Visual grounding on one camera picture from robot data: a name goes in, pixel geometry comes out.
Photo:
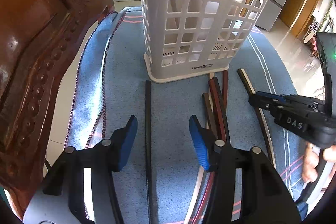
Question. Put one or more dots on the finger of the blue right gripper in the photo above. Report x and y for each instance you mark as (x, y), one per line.
(269, 97)

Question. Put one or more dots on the dark red chopstick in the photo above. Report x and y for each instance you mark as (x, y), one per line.
(225, 88)

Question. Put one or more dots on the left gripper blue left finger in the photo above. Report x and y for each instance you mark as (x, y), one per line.
(122, 142)

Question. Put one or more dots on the black and cream chopstick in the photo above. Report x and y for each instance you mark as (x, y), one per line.
(260, 116)

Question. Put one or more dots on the carved wooden chair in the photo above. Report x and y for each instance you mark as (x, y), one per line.
(39, 41)

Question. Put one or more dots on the blue striped cloth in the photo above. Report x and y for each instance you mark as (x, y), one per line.
(110, 87)

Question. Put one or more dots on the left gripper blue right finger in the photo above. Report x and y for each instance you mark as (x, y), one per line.
(204, 141)

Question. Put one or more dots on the grey plastic utensil basket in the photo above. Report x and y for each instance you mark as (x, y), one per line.
(188, 38)

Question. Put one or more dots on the right hand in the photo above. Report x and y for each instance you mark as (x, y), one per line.
(311, 160)

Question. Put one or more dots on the red-brown chopstick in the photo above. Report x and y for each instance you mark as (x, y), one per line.
(216, 97)

